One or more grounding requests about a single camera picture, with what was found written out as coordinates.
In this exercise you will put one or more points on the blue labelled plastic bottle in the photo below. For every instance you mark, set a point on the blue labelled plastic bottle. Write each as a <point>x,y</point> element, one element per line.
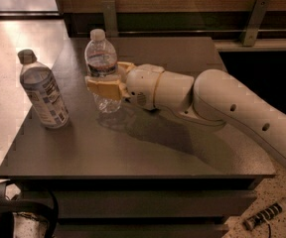
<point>42,89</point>

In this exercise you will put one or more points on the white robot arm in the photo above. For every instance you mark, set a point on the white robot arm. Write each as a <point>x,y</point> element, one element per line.
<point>213,98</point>

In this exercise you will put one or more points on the clear water bottle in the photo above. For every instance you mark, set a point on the clear water bottle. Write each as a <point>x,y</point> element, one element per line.
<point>101,60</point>

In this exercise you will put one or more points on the white power strip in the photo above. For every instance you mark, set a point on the white power strip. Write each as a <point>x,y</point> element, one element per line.
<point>265,215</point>

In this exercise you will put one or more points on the grey drawer cabinet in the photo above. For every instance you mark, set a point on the grey drawer cabinet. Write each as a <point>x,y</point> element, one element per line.
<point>145,207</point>

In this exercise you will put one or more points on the right metal wall bracket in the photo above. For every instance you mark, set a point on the right metal wall bracket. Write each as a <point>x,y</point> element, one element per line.
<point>249,36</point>

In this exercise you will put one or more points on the metal wall bracket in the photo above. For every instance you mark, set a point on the metal wall bracket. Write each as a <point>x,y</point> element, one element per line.
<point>249,36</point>
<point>110,18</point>

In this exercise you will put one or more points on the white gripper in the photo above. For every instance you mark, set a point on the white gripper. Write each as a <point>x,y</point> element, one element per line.
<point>141,85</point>

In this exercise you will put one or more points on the left metal wall bracket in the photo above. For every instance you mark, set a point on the left metal wall bracket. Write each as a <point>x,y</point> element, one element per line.
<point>110,18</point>

